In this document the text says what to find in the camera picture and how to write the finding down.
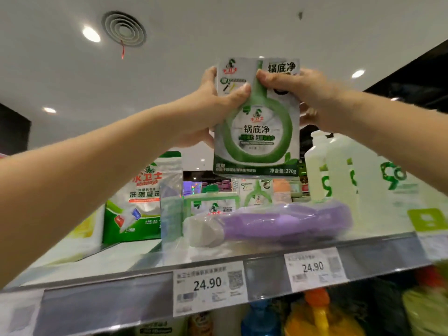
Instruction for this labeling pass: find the person's left hand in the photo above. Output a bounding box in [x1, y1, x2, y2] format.
[168, 65, 253, 147]

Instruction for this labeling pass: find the large green white cleaner pouch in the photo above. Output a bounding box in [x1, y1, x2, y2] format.
[102, 151, 185, 246]

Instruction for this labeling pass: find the round ceiling vent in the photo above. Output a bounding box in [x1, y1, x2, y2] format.
[102, 11, 148, 48]

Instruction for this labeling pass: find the purple twin spray bottle pack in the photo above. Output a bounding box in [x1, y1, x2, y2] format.
[182, 200, 354, 248]

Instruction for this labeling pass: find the white price tag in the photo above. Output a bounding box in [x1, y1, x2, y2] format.
[283, 246, 350, 293]
[417, 231, 448, 263]
[172, 260, 249, 318]

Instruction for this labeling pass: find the lime green dish soap bottle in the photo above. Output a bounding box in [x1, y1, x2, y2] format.
[401, 266, 448, 336]

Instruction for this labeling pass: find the person's left forearm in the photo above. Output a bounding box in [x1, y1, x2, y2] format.
[0, 101, 190, 290]

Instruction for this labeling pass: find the person's right forearm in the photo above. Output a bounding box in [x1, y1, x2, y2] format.
[335, 91, 448, 198]

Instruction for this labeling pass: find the person's right hand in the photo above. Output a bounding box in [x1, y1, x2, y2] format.
[255, 68, 351, 132]

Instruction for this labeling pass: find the small green white cleaner pouch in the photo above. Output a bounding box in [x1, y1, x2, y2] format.
[213, 56, 302, 179]
[241, 178, 275, 207]

